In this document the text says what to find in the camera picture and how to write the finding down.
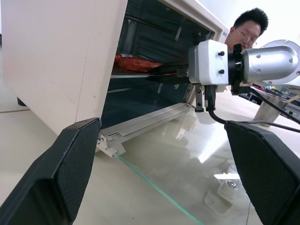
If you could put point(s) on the white toaster oven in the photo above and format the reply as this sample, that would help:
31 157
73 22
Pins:
54 54

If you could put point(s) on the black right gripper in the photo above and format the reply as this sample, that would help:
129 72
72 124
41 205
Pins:
183 72

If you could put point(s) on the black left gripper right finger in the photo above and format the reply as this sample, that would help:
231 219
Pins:
267 173

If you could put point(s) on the red sausage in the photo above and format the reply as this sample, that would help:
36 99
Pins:
118 57
137 64

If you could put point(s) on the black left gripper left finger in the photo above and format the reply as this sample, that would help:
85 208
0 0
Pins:
44 178

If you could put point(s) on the man with black hair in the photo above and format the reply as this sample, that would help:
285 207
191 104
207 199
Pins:
248 25

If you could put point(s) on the dark metal baking tray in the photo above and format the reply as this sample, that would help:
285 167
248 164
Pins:
126 74

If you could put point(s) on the glass toaster oven door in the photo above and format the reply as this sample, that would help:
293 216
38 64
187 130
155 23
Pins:
178 150

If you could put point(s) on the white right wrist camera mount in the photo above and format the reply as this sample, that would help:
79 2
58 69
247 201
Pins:
211 63

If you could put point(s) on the steel cylinder cup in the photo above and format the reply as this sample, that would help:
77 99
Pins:
268 110

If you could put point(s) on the thin-rimmed glasses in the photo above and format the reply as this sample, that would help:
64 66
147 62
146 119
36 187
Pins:
246 36

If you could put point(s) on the dark oven heating rod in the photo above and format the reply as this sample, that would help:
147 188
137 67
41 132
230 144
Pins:
150 23

